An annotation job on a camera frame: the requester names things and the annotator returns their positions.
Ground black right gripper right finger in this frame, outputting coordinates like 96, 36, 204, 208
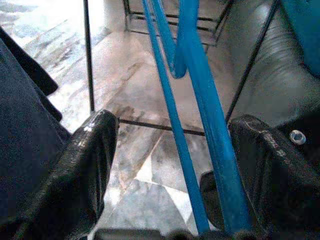
199, 114, 320, 240

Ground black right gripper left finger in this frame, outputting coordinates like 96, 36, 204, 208
13, 109, 119, 240

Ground blue plastic hanger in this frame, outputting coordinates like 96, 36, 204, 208
141, 0, 254, 237

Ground dark navy garment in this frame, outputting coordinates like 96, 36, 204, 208
0, 24, 75, 240

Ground black metal drying rack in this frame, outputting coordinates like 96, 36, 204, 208
82, 0, 282, 137

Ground grey green leather sofa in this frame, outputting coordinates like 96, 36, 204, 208
214, 0, 320, 131

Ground blue plastic container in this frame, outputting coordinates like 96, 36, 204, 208
281, 0, 320, 75

